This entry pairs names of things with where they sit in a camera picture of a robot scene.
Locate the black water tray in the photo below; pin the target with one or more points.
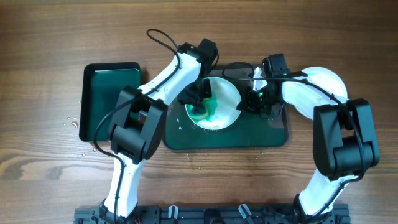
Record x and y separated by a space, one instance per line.
102 84

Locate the green yellow sponge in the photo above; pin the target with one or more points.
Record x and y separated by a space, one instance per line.
203 110

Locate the dark grey serving tray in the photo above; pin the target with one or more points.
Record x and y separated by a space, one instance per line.
249 130

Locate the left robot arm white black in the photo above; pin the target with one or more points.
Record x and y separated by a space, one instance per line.
137 123

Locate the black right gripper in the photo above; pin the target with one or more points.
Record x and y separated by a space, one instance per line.
253 101

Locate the white plate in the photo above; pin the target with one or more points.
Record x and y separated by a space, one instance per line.
304 97
220 109

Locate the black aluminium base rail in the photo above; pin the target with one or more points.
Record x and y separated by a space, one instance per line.
276 213

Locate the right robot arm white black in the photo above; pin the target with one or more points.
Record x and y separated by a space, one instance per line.
344 139

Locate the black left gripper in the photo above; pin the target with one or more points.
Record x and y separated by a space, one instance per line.
195 94

